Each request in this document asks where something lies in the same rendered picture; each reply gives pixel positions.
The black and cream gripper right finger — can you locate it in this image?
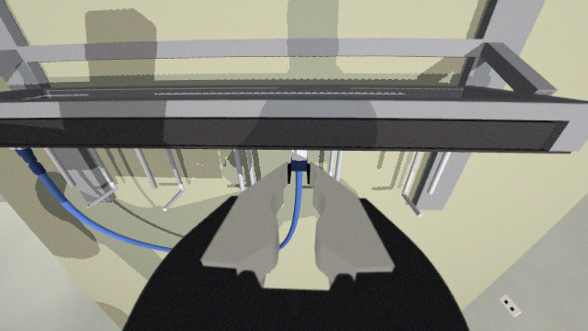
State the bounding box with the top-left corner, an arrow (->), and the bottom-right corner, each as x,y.
307,162 -> 469,331

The blue network cable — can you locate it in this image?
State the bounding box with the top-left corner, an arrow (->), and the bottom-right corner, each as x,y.
28,162 -> 302,252

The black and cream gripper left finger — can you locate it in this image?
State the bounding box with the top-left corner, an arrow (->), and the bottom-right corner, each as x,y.
122,162 -> 291,331

